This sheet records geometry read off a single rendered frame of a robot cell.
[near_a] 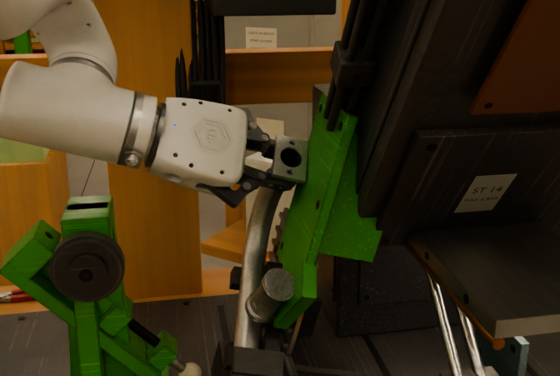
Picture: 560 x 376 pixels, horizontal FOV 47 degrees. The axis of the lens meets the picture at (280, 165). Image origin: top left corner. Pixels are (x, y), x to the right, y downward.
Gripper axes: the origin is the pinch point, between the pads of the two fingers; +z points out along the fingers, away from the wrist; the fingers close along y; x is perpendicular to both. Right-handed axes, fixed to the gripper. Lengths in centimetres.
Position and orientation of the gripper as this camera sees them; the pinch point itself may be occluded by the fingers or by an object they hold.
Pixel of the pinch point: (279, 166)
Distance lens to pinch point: 77.7
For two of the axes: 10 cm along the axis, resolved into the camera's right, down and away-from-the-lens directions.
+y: 0.6, -8.7, 4.9
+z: 9.3, 2.3, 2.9
